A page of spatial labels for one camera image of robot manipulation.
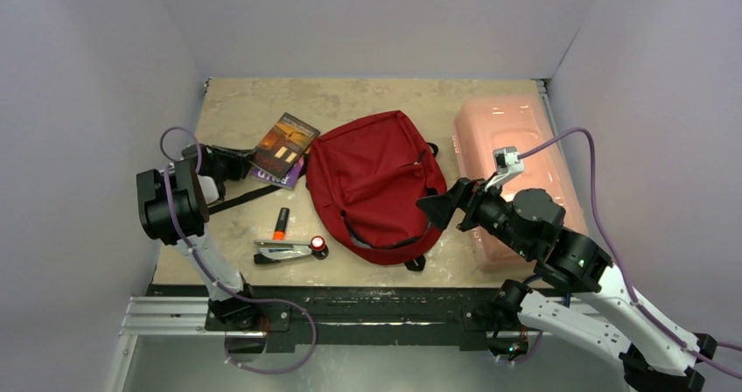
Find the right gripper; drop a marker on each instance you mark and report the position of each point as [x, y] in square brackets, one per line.
[467, 202]

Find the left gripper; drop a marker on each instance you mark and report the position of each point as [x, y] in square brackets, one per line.
[238, 159]

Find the dark orange paperback book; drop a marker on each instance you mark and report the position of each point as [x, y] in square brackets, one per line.
[284, 144]

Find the red backpack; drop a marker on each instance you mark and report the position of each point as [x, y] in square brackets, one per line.
[365, 178]

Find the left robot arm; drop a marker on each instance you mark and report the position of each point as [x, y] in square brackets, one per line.
[173, 208]

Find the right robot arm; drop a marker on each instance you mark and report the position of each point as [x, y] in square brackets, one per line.
[654, 353]

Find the orange highlighter marker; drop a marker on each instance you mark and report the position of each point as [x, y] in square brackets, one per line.
[281, 224]

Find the pink plastic storage box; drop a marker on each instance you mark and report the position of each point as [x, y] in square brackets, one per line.
[485, 124]

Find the silver black stapler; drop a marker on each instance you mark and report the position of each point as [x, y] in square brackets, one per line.
[275, 251]

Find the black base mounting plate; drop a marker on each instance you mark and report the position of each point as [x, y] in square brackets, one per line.
[507, 339]

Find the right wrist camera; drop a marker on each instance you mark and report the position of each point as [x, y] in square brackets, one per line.
[507, 167]

